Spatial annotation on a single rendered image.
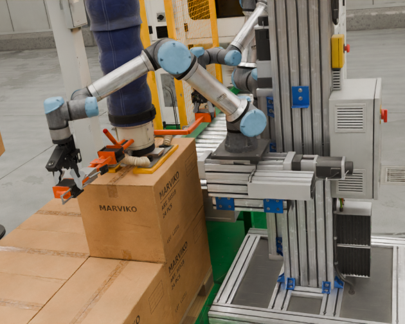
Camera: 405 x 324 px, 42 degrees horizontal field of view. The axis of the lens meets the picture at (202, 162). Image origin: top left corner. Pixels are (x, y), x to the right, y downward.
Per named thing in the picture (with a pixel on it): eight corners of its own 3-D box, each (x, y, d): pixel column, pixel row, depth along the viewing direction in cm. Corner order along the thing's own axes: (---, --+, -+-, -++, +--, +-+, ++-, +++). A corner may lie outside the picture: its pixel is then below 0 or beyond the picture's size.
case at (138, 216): (139, 201, 311) (127, 137, 296) (203, 204, 298) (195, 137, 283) (90, 257, 258) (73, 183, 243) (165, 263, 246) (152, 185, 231)
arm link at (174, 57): (261, 112, 227) (166, 31, 204) (275, 122, 214) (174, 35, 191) (243, 134, 228) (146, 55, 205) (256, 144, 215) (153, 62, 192)
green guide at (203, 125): (231, 90, 523) (230, 81, 520) (241, 89, 520) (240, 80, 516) (171, 148, 385) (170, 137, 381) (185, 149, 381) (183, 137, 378)
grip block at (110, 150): (107, 156, 242) (105, 144, 240) (126, 157, 239) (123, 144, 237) (98, 164, 235) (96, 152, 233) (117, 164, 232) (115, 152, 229)
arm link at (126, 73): (167, 29, 215) (63, 90, 212) (173, 32, 205) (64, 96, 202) (180, 54, 220) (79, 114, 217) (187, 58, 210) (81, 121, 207)
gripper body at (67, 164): (83, 162, 207) (76, 133, 203) (71, 171, 200) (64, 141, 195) (66, 161, 210) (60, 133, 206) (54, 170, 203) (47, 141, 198)
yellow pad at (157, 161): (161, 147, 275) (160, 138, 273) (179, 147, 272) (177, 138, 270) (132, 173, 246) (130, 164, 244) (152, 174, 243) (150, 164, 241)
